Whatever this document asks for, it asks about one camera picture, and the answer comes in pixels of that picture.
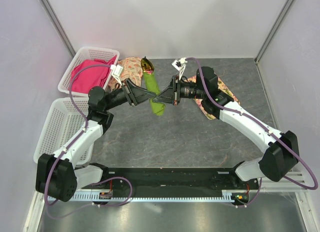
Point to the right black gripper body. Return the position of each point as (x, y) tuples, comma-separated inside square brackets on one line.
[(176, 84)]

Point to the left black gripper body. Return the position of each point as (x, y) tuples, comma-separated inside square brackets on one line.
[(127, 90)]

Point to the green paper napkin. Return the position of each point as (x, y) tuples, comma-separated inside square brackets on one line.
[(152, 86)]

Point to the iridescent gold spoon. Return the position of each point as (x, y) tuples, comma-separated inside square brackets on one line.
[(146, 66)]

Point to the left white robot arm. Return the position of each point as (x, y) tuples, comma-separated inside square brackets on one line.
[(57, 175)]

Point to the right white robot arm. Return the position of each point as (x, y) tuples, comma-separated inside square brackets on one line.
[(279, 149)]

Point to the floral fabric pouch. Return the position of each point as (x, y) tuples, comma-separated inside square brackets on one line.
[(131, 70)]

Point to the pink cloth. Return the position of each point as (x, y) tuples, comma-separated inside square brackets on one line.
[(96, 75)]

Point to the white basket with pink cloth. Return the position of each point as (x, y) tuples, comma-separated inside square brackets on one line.
[(81, 55)]

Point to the empty white plastic basket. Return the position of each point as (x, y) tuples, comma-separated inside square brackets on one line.
[(62, 124)]

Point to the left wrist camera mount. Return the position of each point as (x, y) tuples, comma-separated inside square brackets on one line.
[(116, 71)]

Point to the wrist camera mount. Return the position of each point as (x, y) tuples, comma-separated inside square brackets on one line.
[(116, 71), (180, 65)]

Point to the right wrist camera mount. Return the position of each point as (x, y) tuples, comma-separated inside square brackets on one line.
[(180, 65)]

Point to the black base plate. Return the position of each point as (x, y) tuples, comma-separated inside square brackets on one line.
[(172, 182)]

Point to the white slotted cable duct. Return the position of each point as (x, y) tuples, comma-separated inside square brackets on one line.
[(96, 196)]

